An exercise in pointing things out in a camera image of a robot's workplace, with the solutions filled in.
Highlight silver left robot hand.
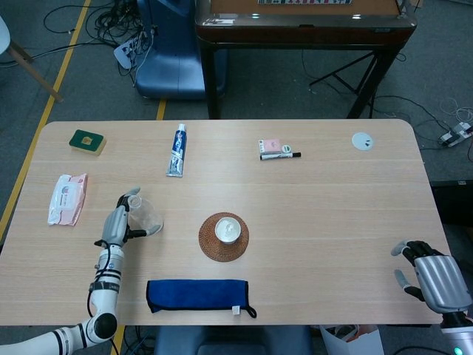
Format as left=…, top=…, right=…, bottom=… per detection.
left=101, top=186, right=163, bottom=247

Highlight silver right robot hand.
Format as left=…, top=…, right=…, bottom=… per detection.
left=390, top=239, right=469, bottom=314

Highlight clear plastic bottle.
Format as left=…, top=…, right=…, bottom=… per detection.
left=127, top=195, right=164, bottom=232

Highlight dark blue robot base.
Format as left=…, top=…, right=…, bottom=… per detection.
left=153, top=325, right=319, bottom=355

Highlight white paper cup green print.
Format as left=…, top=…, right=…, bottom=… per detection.
left=214, top=217, right=242, bottom=246

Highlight pink white wet wipes pack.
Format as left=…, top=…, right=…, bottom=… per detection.
left=47, top=173, right=89, bottom=227

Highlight black case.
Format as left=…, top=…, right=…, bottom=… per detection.
left=430, top=179, right=473, bottom=226

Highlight blue white toothpaste tube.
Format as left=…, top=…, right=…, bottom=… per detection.
left=165, top=124, right=188, bottom=178

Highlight round woven rattan coaster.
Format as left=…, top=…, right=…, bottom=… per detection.
left=198, top=212, right=250, bottom=263

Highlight white paper bag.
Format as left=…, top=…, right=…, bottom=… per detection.
left=319, top=324, right=384, bottom=355

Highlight blue microfiber cloth black trim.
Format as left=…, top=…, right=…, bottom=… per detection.
left=146, top=279, right=257, bottom=320

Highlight grey floor power strip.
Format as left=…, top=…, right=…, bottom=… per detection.
left=438, top=123, right=473, bottom=148

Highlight grey round table grommet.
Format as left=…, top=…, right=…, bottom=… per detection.
left=351, top=132, right=375, bottom=152

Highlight blue machine base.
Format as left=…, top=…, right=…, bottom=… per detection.
left=135, top=0, right=227, bottom=101

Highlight white power strip with plugs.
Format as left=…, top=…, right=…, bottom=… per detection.
left=113, top=35, right=154, bottom=70

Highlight small pink white box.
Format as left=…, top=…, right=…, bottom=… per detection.
left=257, top=138, right=285, bottom=154

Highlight black white marker pen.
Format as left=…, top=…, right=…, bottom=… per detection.
left=259, top=152, right=302, bottom=161

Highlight white chair wooden legs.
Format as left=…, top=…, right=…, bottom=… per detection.
left=0, top=14, right=64, bottom=104

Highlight black tripod stand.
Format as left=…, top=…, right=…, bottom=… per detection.
left=308, top=47, right=381, bottom=119

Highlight dark wood mahjong table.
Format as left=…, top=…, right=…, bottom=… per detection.
left=194, top=0, right=418, bottom=120

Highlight row of mahjong tiles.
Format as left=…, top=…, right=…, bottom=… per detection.
left=257, top=0, right=353, bottom=6

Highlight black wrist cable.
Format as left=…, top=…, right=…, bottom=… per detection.
left=86, top=239, right=112, bottom=319

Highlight black floor cable bundle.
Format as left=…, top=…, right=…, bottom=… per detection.
left=43, top=0, right=156, bottom=88

